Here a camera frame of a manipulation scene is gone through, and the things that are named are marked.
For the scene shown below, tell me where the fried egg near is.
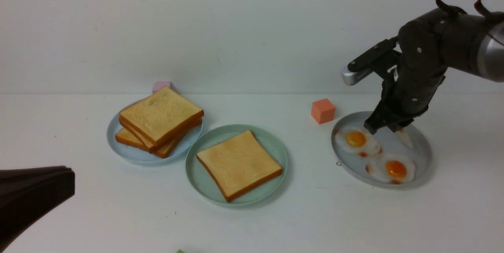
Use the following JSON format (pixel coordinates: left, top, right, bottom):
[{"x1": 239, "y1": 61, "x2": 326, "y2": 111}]
[{"x1": 365, "y1": 153, "x2": 417, "y2": 184}]

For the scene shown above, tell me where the green centre plate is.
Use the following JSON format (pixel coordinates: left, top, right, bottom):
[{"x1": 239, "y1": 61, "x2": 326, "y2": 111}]
[{"x1": 186, "y1": 125, "x2": 288, "y2": 206}]

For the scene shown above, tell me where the toast slice upper remaining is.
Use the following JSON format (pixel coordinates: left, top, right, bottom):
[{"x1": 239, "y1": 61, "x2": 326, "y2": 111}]
[{"x1": 119, "y1": 119, "x2": 176, "y2": 147}]

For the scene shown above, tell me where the pink cube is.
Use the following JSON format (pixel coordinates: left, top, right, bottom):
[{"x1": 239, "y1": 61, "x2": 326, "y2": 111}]
[{"x1": 152, "y1": 81, "x2": 172, "y2": 94}]

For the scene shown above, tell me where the toast slice bottom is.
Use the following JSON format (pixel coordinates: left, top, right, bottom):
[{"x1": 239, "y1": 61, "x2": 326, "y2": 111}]
[{"x1": 115, "y1": 119, "x2": 203, "y2": 158}]

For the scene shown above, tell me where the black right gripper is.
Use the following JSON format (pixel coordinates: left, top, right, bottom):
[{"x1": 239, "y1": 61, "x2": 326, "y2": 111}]
[{"x1": 364, "y1": 40, "x2": 446, "y2": 134}]

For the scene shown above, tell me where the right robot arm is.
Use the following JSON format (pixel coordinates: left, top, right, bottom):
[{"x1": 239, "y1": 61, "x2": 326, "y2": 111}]
[{"x1": 364, "y1": 9, "x2": 503, "y2": 133}]

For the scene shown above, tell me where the fried egg far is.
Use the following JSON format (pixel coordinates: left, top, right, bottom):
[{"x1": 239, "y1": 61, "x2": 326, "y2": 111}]
[{"x1": 334, "y1": 127, "x2": 382, "y2": 158}]

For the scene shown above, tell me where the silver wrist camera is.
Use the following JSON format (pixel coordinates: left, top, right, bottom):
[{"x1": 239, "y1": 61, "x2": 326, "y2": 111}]
[{"x1": 341, "y1": 36, "x2": 401, "y2": 86}]

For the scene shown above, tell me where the fried egg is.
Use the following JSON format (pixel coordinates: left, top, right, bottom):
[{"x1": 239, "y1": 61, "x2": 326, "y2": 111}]
[
  {"x1": 365, "y1": 153, "x2": 417, "y2": 184},
  {"x1": 334, "y1": 127, "x2": 382, "y2": 158}
]

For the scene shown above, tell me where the grey plate with eggs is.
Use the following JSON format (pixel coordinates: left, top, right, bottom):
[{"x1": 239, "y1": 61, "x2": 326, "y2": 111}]
[{"x1": 331, "y1": 112, "x2": 433, "y2": 190}]

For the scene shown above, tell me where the light blue bread plate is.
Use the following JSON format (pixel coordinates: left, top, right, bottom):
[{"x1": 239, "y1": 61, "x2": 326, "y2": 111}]
[{"x1": 106, "y1": 113, "x2": 203, "y2": 166}]

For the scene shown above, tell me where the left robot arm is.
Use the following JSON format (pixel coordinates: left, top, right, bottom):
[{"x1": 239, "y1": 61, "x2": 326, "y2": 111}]
[{"x1": 0, "y1": 166, "x2": 75, "y2": 252}]

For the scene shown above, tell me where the orange cube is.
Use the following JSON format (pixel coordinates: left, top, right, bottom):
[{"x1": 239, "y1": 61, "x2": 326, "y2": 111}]
[{"x1": 310, "y1": 98, "x2": 335, "y2": 125}]

